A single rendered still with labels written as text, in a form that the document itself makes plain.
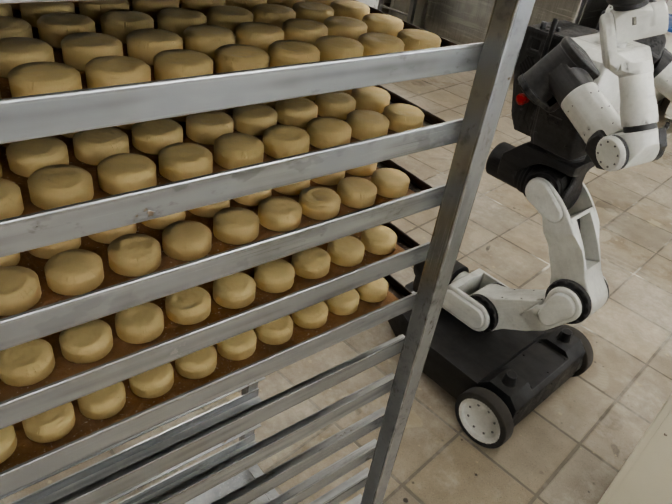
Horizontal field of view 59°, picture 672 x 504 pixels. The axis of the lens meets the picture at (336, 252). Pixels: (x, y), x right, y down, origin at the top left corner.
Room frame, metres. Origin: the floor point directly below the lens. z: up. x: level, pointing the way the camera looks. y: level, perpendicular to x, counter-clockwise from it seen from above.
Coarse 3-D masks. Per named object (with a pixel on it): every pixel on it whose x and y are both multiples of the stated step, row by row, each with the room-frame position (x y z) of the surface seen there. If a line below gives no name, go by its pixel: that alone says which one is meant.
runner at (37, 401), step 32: (416, 256) 0.67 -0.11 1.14; (320, 288) 0.56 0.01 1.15; (352, 288) 0.59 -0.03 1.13; (224, 320) 0.47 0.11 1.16; (256, 320) 0.50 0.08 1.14; (160, 352) 0.42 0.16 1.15; (192, 352) 0.44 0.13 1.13; (64, 384) 0.36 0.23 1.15; (96, 384) 0.38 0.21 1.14; (0, 416) 0.32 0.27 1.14; (32, 416) 0.34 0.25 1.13
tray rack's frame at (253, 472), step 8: (256, 464) 0.99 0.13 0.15; (248, 472) 0.96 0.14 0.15; (256, 472) 0.97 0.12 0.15; (232, 480) 0.93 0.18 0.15; (240, 480) 0.94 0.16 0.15; (248, 480) 0.94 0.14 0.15; (216, 488) 0.90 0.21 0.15; (224, 488) 0.91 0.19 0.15; (232, 488) 0.91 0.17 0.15; (200, 496) 0.87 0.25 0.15; (208, 496) 0.88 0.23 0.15; (216, 496) 0.88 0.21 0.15; (264, 496) 0.90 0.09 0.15; (272, 496) 0.90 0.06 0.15
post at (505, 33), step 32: (512, 0) 0.67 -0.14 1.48; (512, 32) 0.66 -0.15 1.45; (480, 64) 0.68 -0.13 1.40; (512, 64) 0.68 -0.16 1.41; (480, 96) 0.67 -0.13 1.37; (480, 128) 0.66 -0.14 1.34; (480, 160) 0.67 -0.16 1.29; (448, 192) 0.68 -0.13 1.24; (448, 224) 0.67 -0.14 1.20; (448, 256) 0.67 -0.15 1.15; (416, 320) 0.67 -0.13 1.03; (416, 352) 0.66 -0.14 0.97; (416, 384) 0.68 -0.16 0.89; (384, 416) 0.68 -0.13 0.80; (384, 448) 0.67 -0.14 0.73; (384, 480) 0.67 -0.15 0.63
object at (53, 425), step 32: (384, 288) 0.69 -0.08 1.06; (288, 320) 0.59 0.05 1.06; (320, 320) 0.60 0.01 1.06; (224, 352) 0.52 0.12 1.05; (256, 352) 0.54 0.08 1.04; (128, 384) 0.46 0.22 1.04; (160, 384) 0.45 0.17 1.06; (192, 384) 0.47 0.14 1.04; (64, 416) 0.39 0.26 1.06; (96, 416) 0.40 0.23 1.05; (128, 416) 0.42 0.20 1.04; (0, 448) 0.34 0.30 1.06; (32, 448) 0.36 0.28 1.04
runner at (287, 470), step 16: (368, 416) 0.70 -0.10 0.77; (352, 432) 0.64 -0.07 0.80; (368, 432) 0.66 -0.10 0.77; (320, 448) 0.62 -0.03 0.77; (336, 448) 0.62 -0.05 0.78; (288, 464) 0.58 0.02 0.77; (304, 464) 0.57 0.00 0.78; (256, 480) 0.54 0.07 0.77; (272, 480) 0.53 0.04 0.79; (224, 496) 0.51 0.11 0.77; (240, 496) 0.49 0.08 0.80; (256, 496) 0.51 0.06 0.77
